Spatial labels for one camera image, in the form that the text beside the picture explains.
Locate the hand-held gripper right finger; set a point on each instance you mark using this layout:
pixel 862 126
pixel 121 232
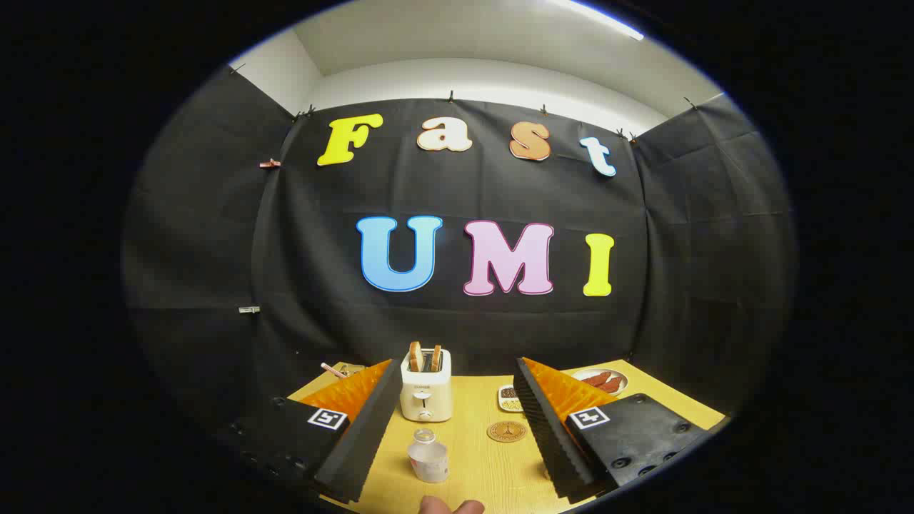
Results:
pixel 546 435

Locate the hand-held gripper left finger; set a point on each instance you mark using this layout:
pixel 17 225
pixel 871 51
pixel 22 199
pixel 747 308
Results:
pixel 364 435

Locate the round cork coaster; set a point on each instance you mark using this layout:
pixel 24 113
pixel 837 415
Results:
pixel 507 431

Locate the clear glass juice bottle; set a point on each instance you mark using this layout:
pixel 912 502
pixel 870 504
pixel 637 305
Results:
pixel 428 462

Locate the white divided snack dish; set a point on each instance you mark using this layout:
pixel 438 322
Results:
pixel 508 400

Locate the white oval plate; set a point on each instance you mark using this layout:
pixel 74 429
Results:
pixel 582 373

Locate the cream toaster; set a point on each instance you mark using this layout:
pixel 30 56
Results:
pixel 425 396

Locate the pink striped straw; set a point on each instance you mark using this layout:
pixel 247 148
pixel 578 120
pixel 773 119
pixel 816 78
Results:
pixel 330 369

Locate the wooden table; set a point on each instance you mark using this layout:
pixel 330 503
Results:
pixel 478 471

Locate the red sausage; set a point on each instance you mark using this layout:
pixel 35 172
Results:
pixel 612 385
pixel 598 378

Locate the toasted bread slice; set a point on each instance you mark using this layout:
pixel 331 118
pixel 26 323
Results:
pixel 435 357
pixel 415 355

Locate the black backdrop cloth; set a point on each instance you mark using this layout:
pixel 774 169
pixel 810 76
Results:
pixel 457 321

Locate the copper clip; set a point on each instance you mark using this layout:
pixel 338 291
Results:
pixel 270 163

